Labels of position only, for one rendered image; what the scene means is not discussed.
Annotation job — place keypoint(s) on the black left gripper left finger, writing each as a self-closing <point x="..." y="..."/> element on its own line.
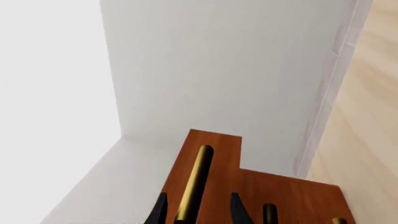
<point x="160" y="212"/>

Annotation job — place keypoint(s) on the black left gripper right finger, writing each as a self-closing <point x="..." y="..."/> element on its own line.
<point x="239" y="212"/>

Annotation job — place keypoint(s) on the red-brown wooden cabinet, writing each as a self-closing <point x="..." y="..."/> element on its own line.
<point x="298" y="193"/>

